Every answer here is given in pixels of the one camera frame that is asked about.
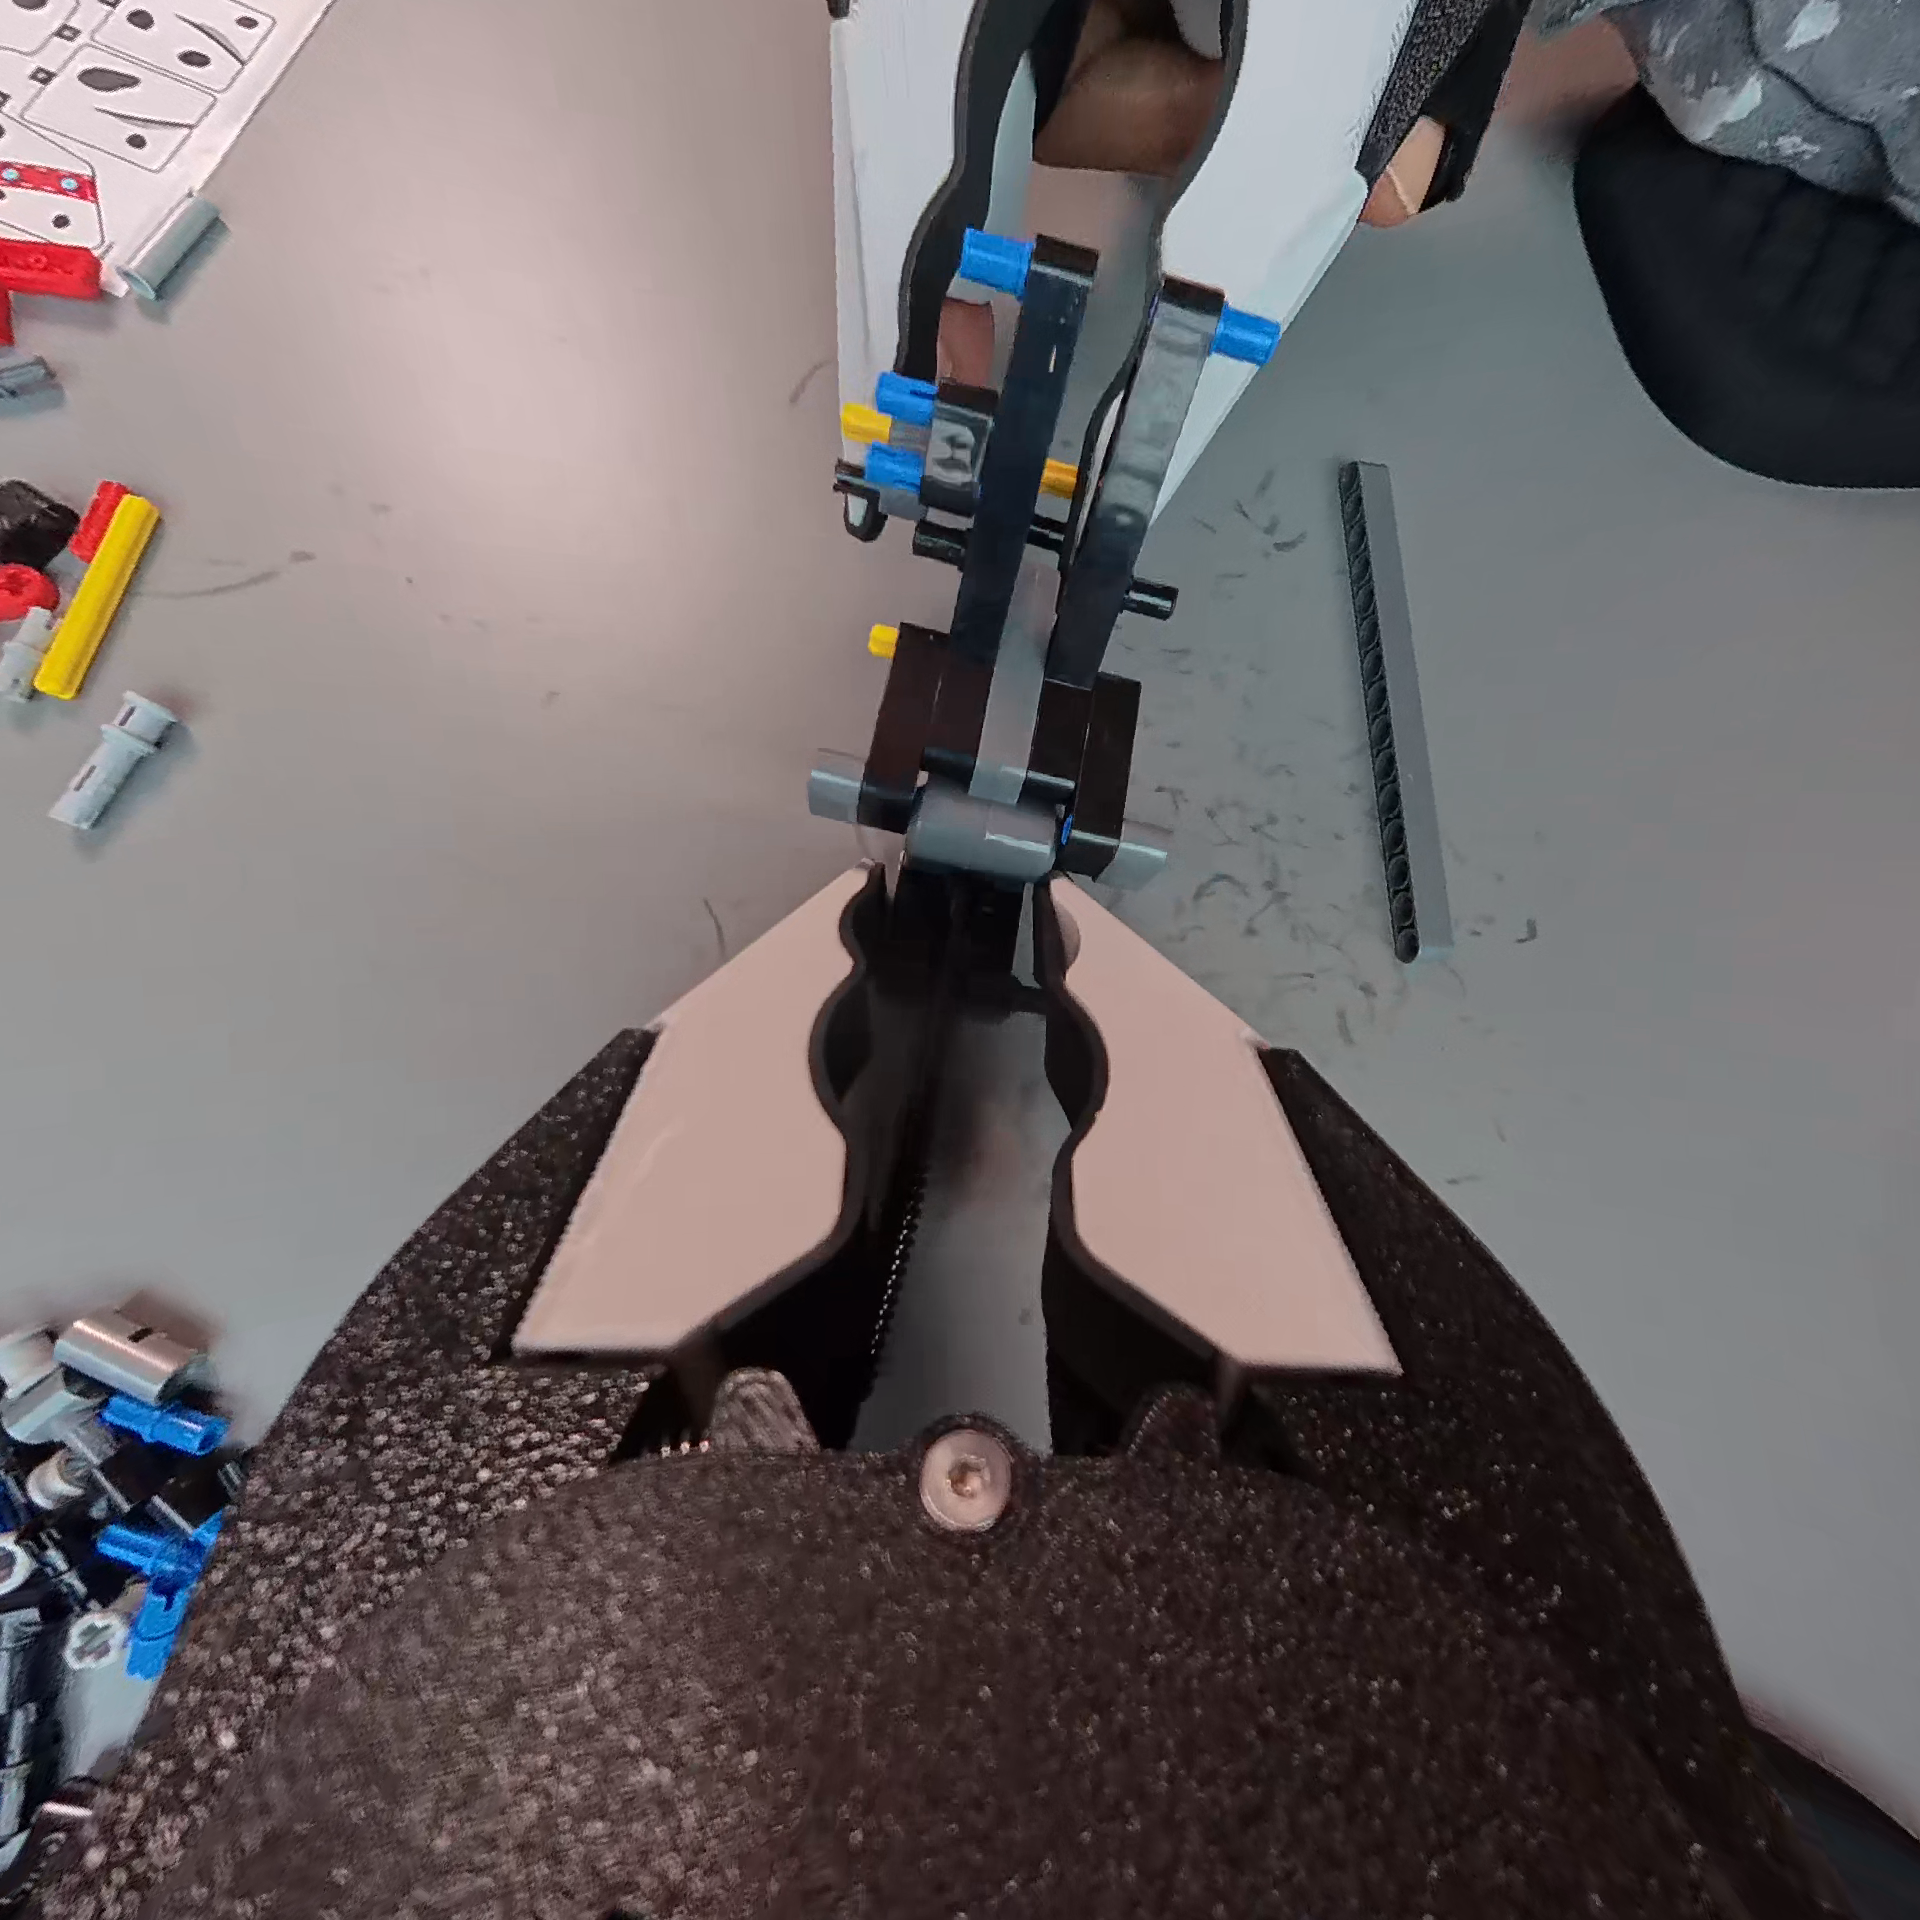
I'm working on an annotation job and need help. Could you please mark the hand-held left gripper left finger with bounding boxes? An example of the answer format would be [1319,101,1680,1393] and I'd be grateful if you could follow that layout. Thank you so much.
[511,865,903,1449]

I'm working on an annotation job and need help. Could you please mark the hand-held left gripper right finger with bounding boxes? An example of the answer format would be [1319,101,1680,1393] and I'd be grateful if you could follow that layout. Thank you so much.
[1038,873,1407,1452]

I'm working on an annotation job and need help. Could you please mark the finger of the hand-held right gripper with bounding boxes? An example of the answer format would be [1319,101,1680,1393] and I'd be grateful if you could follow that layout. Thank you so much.
[1147,0,1422,500]
[831,0,1041,520]

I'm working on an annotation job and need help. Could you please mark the grey black toy brick assembly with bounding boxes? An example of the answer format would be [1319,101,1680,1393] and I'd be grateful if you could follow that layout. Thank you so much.
[808,224,1287,1449]

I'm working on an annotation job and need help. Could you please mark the person's right forearm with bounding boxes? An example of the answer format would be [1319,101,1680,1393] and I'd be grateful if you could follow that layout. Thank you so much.
[1582,0,1920,203]

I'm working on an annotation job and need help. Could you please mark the person's right hand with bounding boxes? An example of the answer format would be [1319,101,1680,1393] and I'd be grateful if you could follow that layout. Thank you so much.
[1032,0,1636,231]

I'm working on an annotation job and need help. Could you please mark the long grey toy beam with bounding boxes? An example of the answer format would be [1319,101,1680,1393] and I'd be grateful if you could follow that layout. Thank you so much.
[1339,459,1456,964]

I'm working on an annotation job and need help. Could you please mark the pile of blue black pins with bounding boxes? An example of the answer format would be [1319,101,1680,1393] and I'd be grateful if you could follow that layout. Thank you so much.
[0,1290,250,1869]

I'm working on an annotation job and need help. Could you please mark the grey axle pin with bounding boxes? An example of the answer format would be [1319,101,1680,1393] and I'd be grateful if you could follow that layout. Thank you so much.
[49,691,183,832]

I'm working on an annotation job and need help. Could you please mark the sticker sheet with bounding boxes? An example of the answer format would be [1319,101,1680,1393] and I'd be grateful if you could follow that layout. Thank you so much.
[0,0,340,295]

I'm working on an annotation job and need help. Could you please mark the yellow toy axle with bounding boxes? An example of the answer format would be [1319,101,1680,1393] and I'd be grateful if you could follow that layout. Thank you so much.
[32,496,166,705]

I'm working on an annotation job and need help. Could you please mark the pile of red white pieces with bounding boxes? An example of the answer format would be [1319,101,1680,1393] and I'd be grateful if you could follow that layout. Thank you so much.
[0,237,145,705]

